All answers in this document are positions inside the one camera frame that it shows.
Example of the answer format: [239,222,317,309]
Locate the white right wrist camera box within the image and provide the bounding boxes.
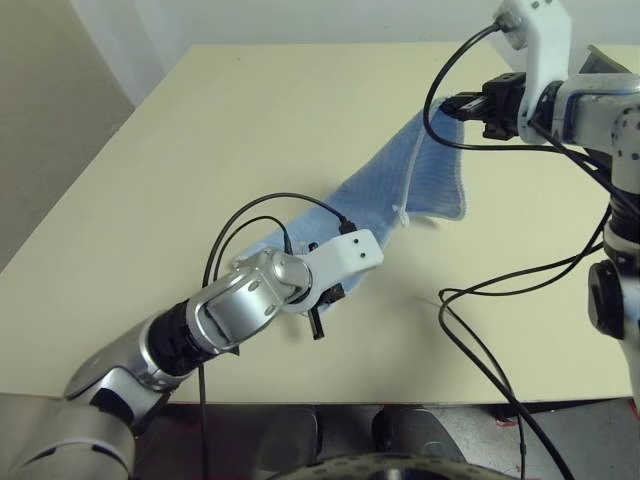
[492,0,574,146]

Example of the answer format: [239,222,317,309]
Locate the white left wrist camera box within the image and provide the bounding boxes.
[292,228,385,316]

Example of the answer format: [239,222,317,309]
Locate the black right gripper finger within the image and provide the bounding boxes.
[447,104,485,124]
[439,92,485,111]

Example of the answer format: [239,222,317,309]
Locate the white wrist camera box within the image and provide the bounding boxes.
[492,0,574,146]
[292,228,385,316]

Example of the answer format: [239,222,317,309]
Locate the grey robot right foot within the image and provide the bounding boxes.
[372,405,466,466]

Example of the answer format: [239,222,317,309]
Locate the dark robot torso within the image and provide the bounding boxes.
[284,452,501,480]

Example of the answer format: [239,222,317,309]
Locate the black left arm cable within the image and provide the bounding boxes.
[207,215,296,291]
[199,193,357,480]

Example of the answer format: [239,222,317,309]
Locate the grey robot foot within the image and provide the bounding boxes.
[249,407,324,480]
[372,405,466,466]

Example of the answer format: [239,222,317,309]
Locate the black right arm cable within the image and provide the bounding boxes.
[423,22,614,191]
[437,199,614,480]

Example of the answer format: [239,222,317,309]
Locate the grey robot left foot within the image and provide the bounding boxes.
[249,407,324,480]

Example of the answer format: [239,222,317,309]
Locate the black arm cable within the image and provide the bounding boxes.
[423,22,614,191]
[207,215,296,291]
[437,199,614,480]
[199,193,357,480]

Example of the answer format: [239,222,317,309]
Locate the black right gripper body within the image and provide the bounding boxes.
[480,72,529,141]

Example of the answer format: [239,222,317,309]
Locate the blue towel with white edge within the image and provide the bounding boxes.
[238,97,471,319]

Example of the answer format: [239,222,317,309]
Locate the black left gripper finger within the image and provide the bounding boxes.
[307,305,326,341]

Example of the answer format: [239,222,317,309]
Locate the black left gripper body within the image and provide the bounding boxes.
[319,282,347,307]

